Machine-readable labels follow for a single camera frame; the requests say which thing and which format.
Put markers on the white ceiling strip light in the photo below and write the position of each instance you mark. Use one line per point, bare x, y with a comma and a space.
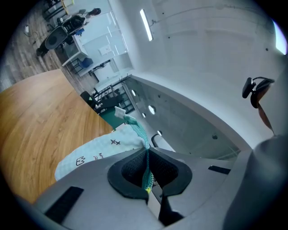
146, 24

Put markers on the black dome pendant lamp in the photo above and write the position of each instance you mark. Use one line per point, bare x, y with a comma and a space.
143, 115
151, 109
159, 133
133, 92

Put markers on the black head camera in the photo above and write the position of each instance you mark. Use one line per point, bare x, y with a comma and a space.
247, 88

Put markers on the white office desk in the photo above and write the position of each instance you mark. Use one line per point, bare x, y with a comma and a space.
75, 48

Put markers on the blue chair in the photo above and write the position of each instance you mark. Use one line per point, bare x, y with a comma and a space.
88, 62

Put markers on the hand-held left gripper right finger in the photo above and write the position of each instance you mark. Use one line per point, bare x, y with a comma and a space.
198, 184

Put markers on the light green pencil pouch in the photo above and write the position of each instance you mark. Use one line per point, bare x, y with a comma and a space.
101, 150

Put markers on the grey office chair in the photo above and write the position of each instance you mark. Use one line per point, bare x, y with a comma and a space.
55, 38

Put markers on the white power strip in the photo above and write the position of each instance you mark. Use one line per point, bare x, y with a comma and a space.
26, 30

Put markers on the green partition panel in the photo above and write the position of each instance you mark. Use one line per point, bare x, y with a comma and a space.
112, 119

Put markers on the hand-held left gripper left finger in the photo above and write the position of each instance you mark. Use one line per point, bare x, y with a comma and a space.
94, 197

